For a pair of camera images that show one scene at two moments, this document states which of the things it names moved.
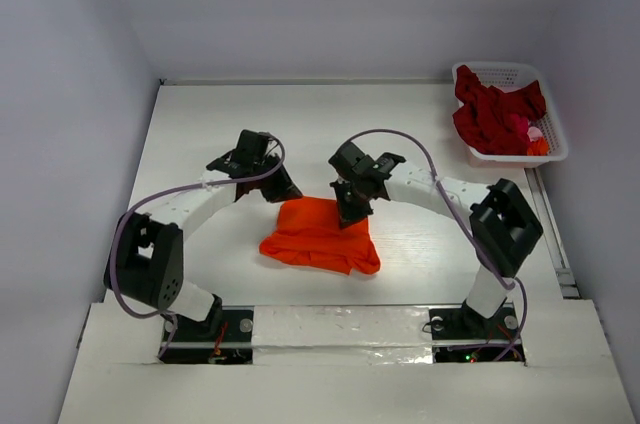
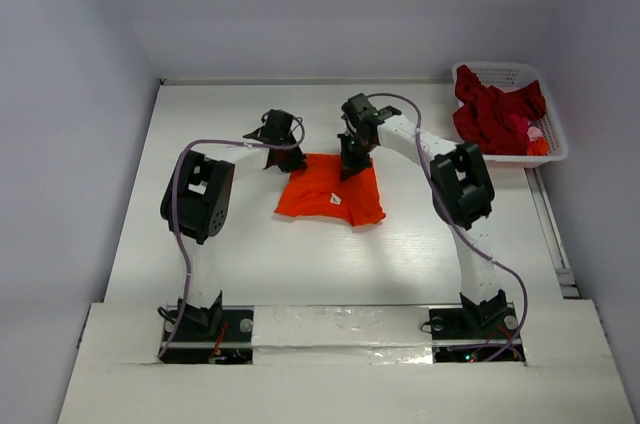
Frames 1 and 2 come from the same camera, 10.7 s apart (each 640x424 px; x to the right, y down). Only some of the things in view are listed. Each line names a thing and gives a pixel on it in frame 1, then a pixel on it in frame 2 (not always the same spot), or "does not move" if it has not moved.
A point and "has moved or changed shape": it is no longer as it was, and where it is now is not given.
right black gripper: x=350 y=195 → x=354 y=159
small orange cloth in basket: x=539 y=147 does not move
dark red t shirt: x=485 y=116 does not move
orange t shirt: x=310 y=232 has moved or changed shape
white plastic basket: x=506 y=76 does not move
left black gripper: x=284 y=190 → x=296 y=163
